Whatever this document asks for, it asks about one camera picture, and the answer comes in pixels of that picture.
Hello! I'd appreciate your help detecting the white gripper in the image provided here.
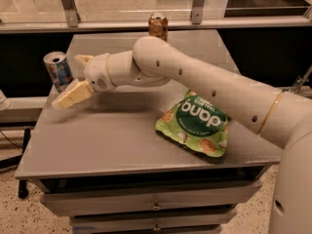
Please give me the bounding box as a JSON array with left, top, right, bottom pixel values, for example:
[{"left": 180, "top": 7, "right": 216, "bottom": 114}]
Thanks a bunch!
[{"left": 52, "top": 54, "right": 115, "bottom": 109}]

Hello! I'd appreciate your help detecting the blue silver redbull can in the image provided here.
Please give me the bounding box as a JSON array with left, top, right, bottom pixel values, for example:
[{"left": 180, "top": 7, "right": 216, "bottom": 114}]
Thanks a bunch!
[{"left": 43, "top": 52, "right": 73, "bottom": 93}]

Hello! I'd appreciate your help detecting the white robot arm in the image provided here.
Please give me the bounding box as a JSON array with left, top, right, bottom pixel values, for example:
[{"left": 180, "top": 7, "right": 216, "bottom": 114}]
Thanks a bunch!
[{"left": 53, "top": 36, "right": 312, "bottom": 234}]

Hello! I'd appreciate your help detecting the brown gold drink can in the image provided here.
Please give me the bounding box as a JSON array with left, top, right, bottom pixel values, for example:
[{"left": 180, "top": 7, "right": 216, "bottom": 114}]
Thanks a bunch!
[{"left": 148, "top": 13, "right": 168, "bottom": 41}]

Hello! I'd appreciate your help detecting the white object at left edge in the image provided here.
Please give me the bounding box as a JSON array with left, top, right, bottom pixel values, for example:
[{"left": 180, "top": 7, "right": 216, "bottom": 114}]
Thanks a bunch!
[{"left": 0, "top": 90, "right": 10, "bottom": 111}]

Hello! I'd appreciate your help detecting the green dang chips bag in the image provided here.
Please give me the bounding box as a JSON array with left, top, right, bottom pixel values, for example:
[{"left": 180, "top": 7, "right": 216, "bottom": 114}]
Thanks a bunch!
[{"left": 155, "top": 91, "right": 229, "bottom": 158}]

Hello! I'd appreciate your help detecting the black stand leg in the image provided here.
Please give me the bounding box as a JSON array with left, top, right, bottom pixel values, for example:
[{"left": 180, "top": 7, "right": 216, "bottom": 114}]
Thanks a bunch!
[{"left": 0, "top": 128, "right": 32, "bottom": 200}]

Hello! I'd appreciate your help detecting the upper grey drawer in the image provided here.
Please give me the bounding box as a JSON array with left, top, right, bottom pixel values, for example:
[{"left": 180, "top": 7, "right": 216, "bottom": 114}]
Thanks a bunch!
[{"left": 40, "top": 179, "right": 261, "bottom": 216}]

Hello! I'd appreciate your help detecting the grey drawer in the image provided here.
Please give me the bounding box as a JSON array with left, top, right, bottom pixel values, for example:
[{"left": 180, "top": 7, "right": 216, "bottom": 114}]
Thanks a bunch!
[
  {"left": 40, "top": 179, "right": 261, "bottom": 216},
  {"left": 70, "top": 208, "right": 237, "bottom": 234}
]

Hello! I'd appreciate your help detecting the lower grey drawer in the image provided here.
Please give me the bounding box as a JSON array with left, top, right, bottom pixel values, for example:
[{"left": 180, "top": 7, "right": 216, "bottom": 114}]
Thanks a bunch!
[{"left": 70, "top": 208, "right": 237, "bottom": 234}]

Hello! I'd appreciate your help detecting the left metal railing bracket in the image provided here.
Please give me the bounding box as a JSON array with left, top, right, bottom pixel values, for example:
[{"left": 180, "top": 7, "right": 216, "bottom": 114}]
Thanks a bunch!
[{"left": 60, "top": 0, "right": 80, "bottom": 27}]

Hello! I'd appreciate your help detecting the metal railing bracket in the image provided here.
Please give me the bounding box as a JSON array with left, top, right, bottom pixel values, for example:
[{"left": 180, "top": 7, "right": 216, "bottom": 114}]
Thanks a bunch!
[
  {"left": 190, "top": 0, "right": 205, "bottom": 24},
  {"left": 60, "top": 0, "right": 80, "bottom": 27}
]

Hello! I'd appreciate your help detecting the right metal railing bracket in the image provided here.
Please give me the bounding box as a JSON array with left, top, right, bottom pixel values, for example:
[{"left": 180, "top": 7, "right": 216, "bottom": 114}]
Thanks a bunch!
[{"left": 190, "top": 0, "right": 205, "bottom": 24}]

